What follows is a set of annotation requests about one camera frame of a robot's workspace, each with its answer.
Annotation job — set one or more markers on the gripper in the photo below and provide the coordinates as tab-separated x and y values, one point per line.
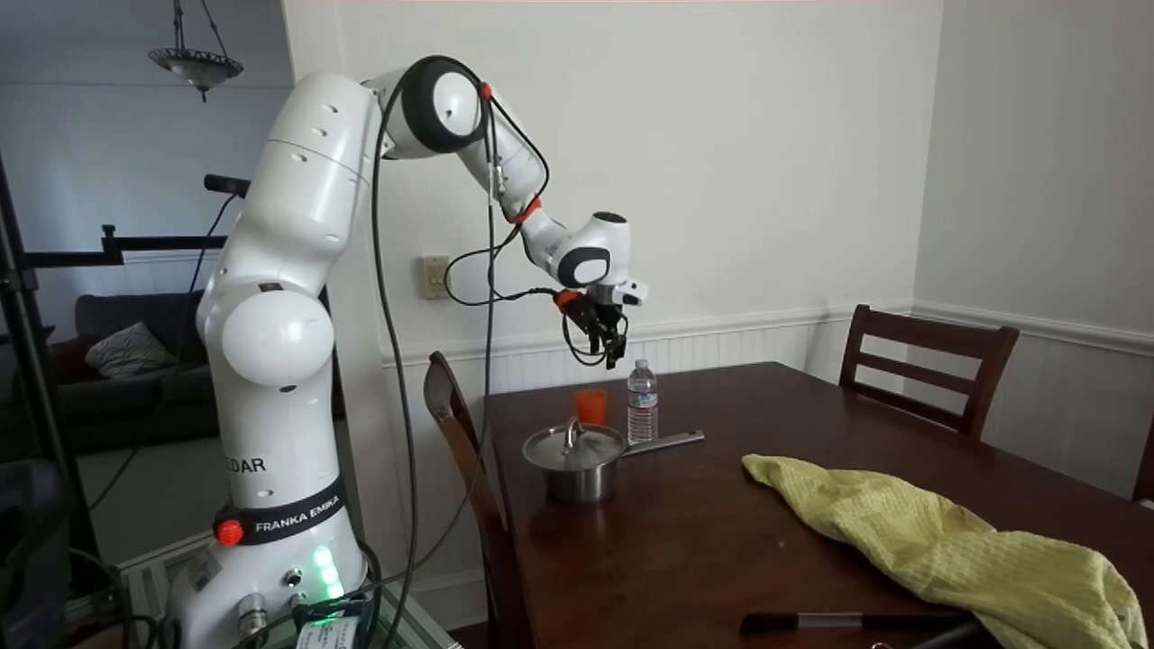
588	313

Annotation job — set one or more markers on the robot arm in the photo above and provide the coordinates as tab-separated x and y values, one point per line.
288	270

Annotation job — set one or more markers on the orange cup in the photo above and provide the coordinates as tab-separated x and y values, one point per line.
591	407

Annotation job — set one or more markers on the clear plastic water bottle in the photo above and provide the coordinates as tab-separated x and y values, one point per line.
642	410

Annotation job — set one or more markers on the steel saucepan lid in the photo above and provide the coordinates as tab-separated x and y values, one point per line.
573	447

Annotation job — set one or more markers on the steel saucepan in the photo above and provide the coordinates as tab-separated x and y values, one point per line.
577	478

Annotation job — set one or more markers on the dark wooden chair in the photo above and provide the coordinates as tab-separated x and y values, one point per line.
929	347
464	451

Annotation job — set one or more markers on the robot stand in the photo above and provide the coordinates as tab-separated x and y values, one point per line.
424	631

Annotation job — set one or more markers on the yellow-green cloth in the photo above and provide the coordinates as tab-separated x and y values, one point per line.
947	541

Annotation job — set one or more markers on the dark sofa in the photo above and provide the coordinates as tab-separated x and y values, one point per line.
135	397

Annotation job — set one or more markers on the patterned grey pillow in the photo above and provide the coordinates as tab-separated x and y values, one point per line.
129	351

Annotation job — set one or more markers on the hanging ceiling lamp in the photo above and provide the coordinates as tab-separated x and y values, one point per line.
196	65

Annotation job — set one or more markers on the wall switch plate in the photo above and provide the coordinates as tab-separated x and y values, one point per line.
435	277

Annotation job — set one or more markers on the camera on mount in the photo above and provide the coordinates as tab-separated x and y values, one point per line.
36	361

